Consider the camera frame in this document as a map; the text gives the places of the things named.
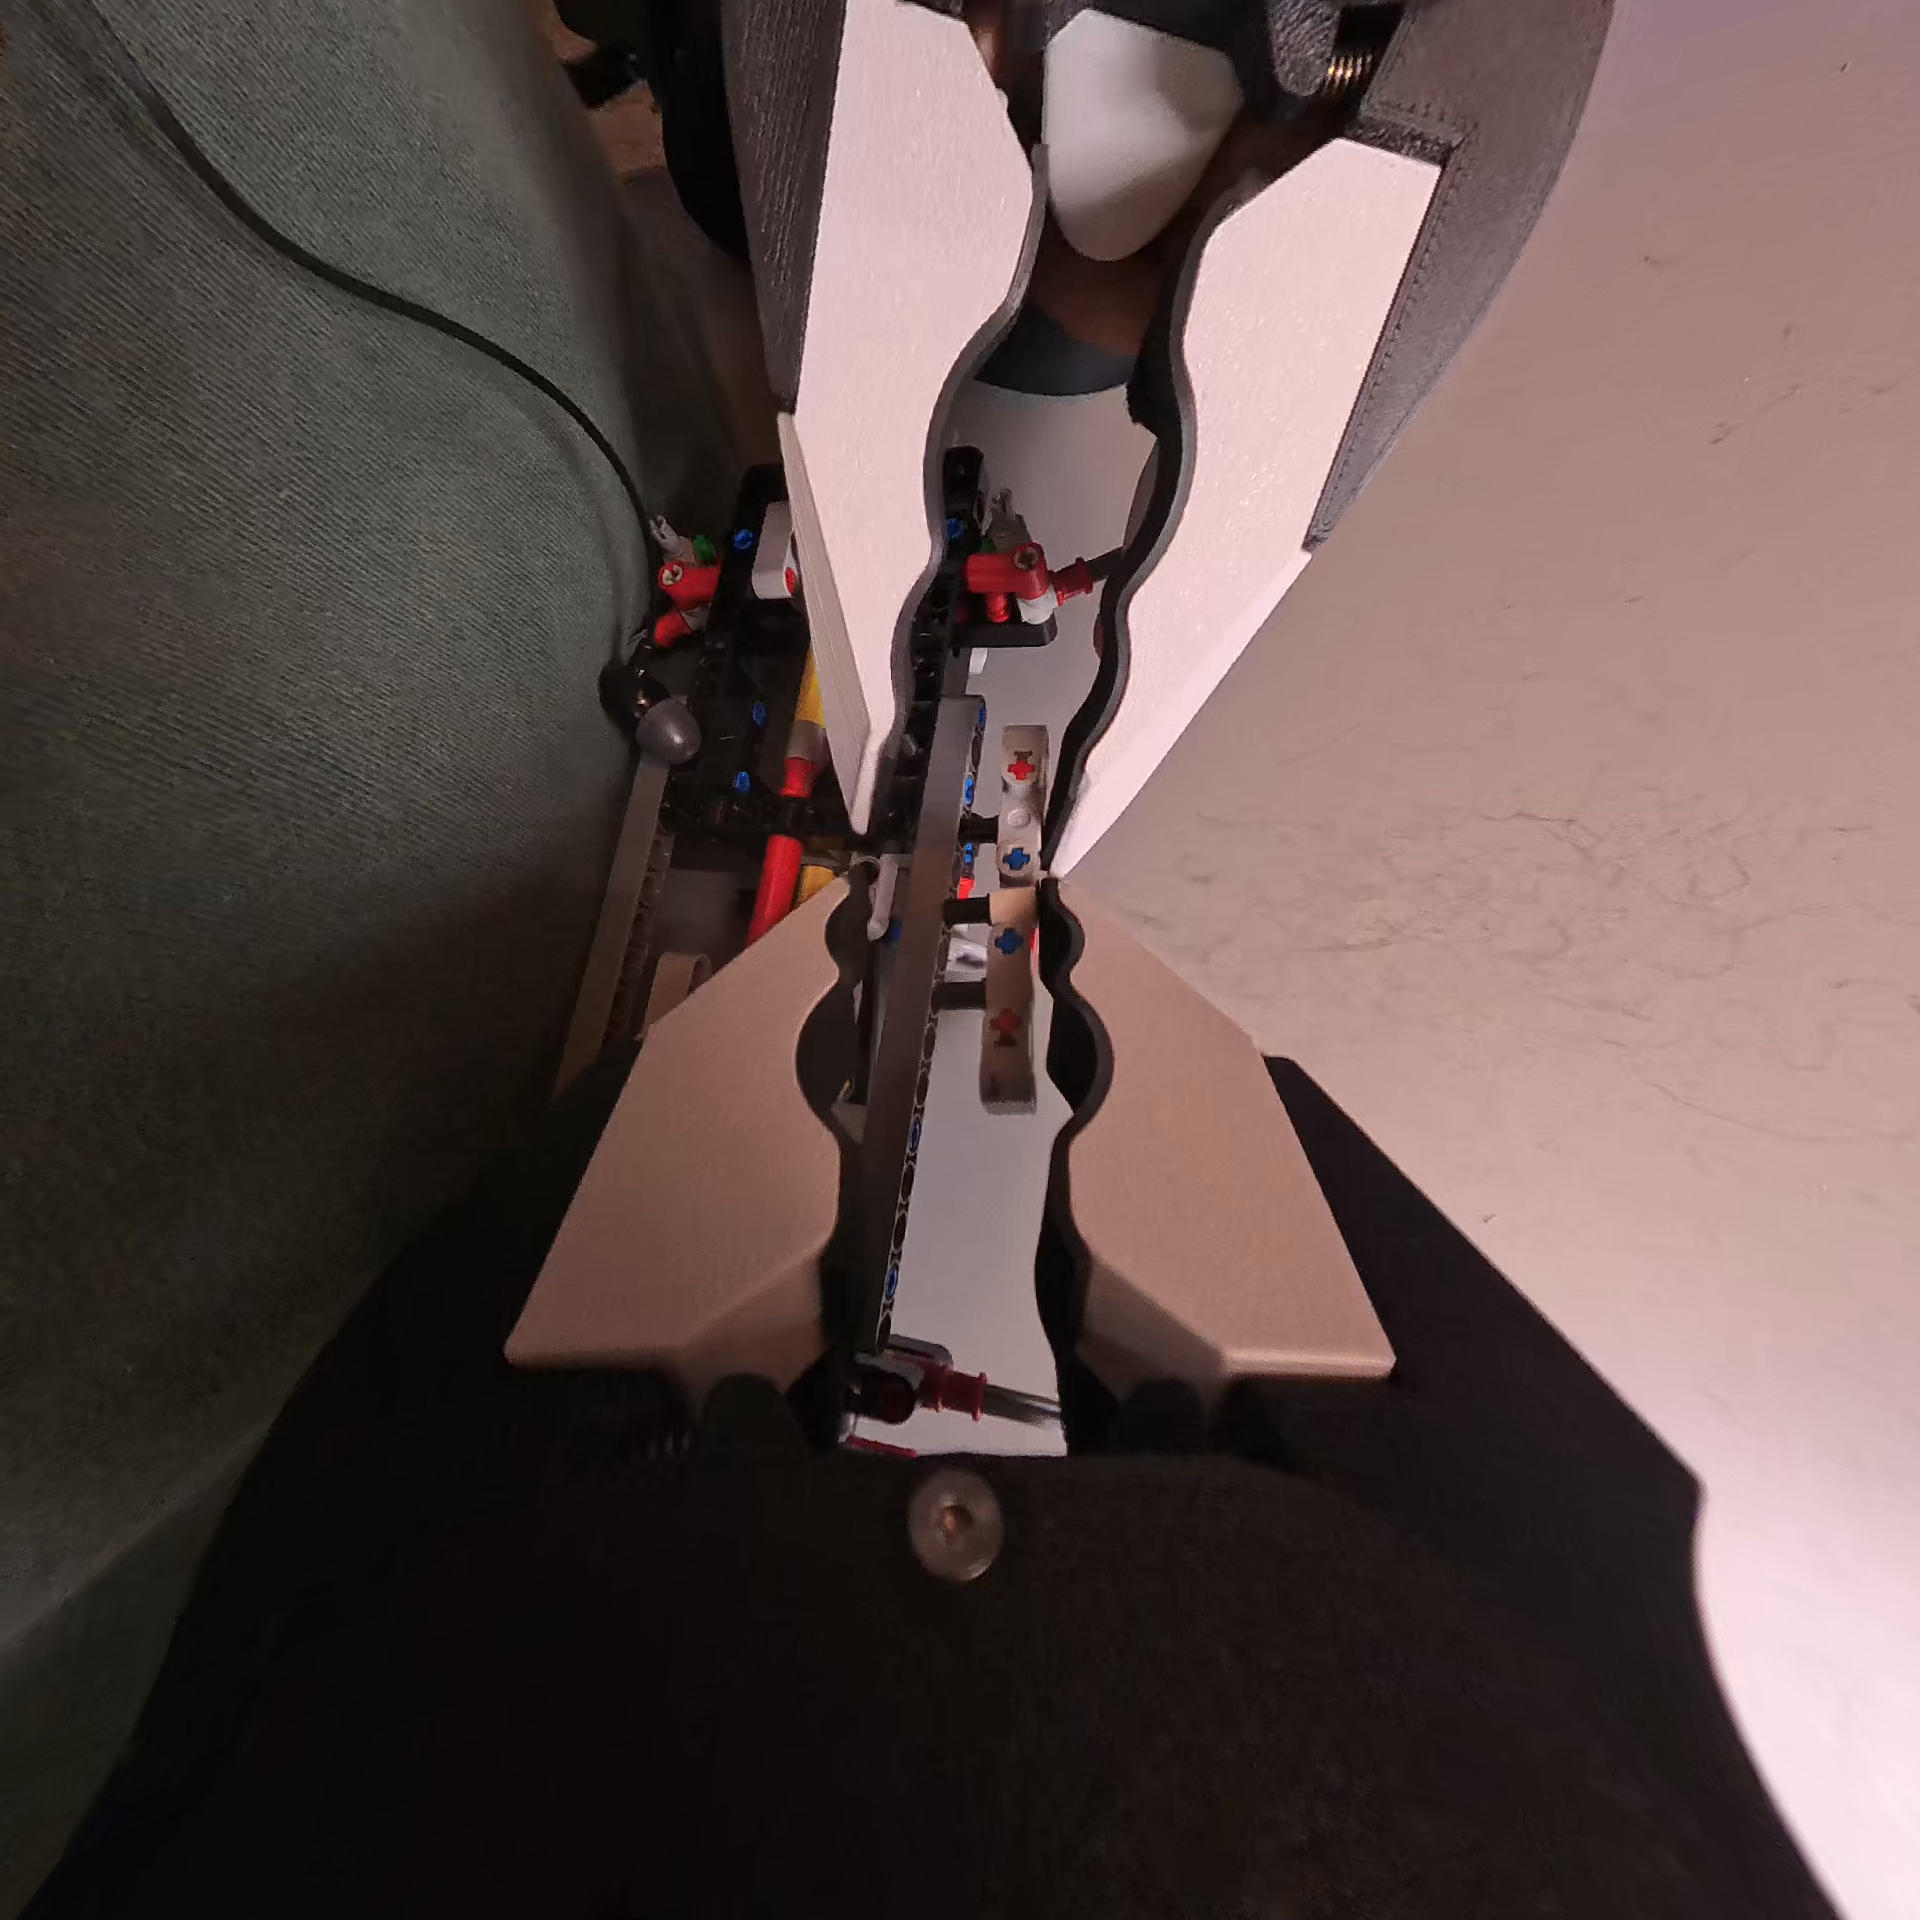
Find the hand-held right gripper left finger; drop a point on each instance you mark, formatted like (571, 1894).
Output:
(691, 1200)

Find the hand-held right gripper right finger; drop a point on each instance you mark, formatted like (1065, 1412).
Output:
(1213, 1200)

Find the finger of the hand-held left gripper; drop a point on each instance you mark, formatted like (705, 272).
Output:
(885, 270)
(1276, 376)

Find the multicoloured lego technic model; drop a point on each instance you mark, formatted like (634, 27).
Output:
(914, 1049)

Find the dark green embroidered sweatshirt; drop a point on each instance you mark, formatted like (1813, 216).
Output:
(300, 902)

